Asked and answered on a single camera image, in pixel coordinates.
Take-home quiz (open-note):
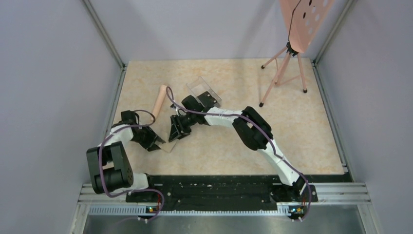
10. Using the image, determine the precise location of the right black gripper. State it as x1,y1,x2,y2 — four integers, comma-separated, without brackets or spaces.
169,112,197,143

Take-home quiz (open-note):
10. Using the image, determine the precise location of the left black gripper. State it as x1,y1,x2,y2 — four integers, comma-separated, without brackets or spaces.
131,124,165,151

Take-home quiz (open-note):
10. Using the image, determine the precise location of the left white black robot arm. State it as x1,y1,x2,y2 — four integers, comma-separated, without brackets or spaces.
86,110,165,198

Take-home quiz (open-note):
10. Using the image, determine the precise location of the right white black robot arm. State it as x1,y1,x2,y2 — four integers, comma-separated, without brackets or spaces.
169,92,307,201

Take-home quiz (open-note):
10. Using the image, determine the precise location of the clear plastic card box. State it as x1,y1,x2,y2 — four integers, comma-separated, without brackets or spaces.
186,76,222,108

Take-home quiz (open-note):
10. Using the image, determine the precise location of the beige wooden cylinder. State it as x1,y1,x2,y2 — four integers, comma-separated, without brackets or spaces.
151,85,167,119

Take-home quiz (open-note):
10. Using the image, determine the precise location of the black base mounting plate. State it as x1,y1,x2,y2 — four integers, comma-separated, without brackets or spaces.
126,175,318,212

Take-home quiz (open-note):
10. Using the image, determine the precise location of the pink tripod music stand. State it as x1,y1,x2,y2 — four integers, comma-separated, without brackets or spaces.
259,0,334,107

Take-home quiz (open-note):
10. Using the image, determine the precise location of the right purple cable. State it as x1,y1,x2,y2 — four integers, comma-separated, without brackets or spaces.
165,86,312,222

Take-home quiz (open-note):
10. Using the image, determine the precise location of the aluminium frame rail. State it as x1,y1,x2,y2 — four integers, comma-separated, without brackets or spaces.
77,183,371,216

